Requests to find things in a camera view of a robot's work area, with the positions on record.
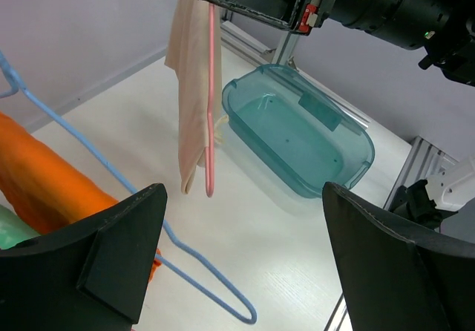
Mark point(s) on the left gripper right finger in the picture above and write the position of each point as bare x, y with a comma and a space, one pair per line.
394, 273

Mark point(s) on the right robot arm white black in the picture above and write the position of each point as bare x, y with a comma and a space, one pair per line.
444, 28

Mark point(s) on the blue hanger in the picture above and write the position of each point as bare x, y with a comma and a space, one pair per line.
18, 85

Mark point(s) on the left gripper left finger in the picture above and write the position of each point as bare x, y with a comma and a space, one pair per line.
90, 275

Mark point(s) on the beige trousers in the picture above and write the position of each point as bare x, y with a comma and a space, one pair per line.
188, 57

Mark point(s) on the teal plastic bin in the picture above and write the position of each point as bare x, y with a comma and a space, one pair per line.
296, 130

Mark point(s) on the right aluminium frame post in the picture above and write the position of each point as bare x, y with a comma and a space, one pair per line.
423, 160

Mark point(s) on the pink hanger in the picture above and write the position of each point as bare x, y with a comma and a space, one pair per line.
209, 150

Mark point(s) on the green patterned trousers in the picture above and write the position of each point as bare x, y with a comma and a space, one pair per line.
12, 229

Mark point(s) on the orange trousers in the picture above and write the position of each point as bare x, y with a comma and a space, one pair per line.
45, 191

